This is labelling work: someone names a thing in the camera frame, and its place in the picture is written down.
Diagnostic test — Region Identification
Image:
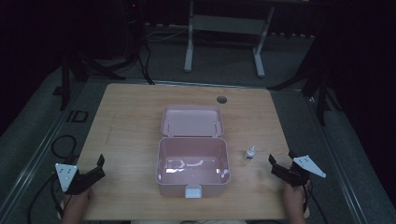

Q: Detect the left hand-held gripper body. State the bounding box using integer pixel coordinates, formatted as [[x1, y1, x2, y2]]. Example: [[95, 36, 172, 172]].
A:
[[54, 163, 106, 196]]

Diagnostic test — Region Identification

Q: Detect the black tripod stand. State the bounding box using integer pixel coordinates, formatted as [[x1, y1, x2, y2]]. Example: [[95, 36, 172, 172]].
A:
[[51, 0, 148, 112], [266, 27, 344, 127]]

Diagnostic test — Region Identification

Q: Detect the white metal desk frame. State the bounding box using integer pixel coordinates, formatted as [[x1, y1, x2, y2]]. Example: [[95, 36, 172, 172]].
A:
[[183, 0, 276, 78]]

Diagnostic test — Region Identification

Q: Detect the right hand-held gripper cable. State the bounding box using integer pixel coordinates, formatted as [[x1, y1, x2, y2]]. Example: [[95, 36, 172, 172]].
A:
[[302, 180, 330, 224]]

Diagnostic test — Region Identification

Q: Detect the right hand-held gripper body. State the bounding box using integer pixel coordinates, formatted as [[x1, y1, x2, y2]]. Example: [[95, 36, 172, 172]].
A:
[[270, 154, 327, 189]]

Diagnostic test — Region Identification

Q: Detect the left hand-held gripper cable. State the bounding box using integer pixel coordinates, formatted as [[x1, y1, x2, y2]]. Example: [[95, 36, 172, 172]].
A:
[[26, 172, 64, 224]]

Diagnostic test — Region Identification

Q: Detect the black rectangular floor bracket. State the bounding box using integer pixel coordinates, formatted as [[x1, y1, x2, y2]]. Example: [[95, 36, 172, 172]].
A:
[[65, 109, 90, 123]]

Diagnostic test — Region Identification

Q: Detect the hand-held gripper cable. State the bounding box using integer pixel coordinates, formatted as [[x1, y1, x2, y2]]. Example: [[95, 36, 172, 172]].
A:
[[302, 180, 330, 224], [26, 172, 64, 224]]

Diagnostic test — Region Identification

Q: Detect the pink plastic box with lid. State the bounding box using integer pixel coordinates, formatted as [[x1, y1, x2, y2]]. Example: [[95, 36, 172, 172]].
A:
[[154, 105, 232, 200]]

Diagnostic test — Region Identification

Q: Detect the black floor cable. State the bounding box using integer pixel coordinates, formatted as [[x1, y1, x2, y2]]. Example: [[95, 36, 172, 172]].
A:
[[135, 40, 156, 86]]

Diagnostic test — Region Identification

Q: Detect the person's right hand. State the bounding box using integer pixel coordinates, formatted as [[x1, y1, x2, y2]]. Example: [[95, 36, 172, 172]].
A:
[[282, 181, 311, 216]]

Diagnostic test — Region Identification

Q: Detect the small white dropper bottle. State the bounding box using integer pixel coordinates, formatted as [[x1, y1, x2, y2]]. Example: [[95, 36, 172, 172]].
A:
[[245, 145, 257, 161]]

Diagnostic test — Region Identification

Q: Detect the person's left hand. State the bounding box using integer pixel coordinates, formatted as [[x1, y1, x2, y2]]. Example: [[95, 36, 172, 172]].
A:
[[63, 187, 94, 217]]

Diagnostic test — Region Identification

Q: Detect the black looped cable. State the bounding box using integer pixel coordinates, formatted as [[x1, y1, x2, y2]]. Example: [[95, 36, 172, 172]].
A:
[[50, 134, 78, 161]]

